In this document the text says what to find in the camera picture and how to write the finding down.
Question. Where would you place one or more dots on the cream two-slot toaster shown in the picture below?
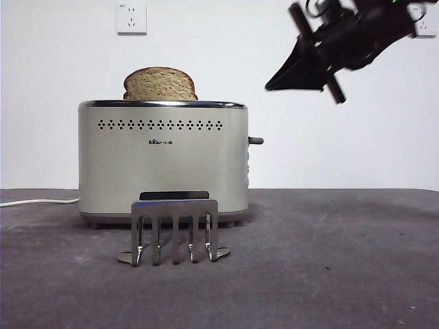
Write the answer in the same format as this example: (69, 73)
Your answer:
(164, 171)

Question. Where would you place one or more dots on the brown wholegrain bread slice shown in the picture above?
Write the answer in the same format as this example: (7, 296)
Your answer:
(159, 84)

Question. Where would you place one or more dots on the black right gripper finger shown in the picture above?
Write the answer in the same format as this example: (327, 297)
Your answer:
(302, 75)

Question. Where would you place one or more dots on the shiny metal toast rack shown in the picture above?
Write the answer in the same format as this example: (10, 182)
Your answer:
(171, 209)

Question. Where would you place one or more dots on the grey toaster lever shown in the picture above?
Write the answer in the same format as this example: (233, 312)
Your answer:
(256, 140)

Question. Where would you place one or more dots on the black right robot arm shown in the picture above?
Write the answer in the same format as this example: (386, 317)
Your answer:
(387, 17)

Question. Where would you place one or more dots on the white wall socket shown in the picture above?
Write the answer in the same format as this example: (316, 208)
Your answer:
(132, 20)
(427, 30)

